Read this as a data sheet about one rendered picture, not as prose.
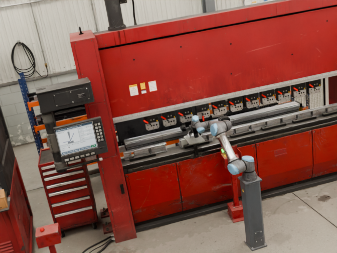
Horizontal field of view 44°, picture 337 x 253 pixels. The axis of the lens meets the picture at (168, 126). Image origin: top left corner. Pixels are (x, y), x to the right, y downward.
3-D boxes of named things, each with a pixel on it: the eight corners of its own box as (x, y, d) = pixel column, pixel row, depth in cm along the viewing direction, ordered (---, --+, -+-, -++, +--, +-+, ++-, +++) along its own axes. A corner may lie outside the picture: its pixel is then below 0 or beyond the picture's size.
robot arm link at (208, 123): (235, 117, 416) (210, 117, 461) (226, 120, 412) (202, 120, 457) (237, 128, 418) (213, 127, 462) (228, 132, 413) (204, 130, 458)
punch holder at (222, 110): (214, 116, 482) (212, 102, 477) (212, 114, 490) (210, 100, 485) (226, 113, 485) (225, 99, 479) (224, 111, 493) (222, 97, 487)
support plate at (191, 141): (189, 145, 460) (189, 144, 460) (183, 137, 485) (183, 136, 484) (205, 141, 463) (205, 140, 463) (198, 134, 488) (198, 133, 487)
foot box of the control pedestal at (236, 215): (232, 223, 483) (231, 214, 479) (226, 212, 507) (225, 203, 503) (249, 219, 485) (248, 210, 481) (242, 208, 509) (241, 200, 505)
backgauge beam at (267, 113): (126, 151, 501) (124, 143, 497) (124, 147, 514) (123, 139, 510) (302, 111, 539) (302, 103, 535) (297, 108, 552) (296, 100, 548)
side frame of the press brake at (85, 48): (115, 243, 479) (69, 41, 402) (109, 208, 558) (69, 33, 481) (137, 238, 484) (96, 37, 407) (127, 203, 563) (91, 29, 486)
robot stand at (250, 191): (268, 246, 435) (262, 179, 409) (251, 251, 431) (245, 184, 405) (259, 237, 451) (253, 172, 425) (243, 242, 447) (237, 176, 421)
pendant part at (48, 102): (57, 178, 403) (34, 93, 375) (55, 168, 426) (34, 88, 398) (109, 164, 416) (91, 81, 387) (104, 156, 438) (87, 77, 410)
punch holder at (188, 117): (181, 123, 476) (179, 109, 470) (179, 121, 484) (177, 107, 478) (193, 120, 478) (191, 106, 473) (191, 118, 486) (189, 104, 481)
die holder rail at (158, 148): (125, 160, 476) (123, 153, 472) (124, 158, 481) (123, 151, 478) (167, 151, 484) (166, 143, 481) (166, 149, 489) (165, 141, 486)
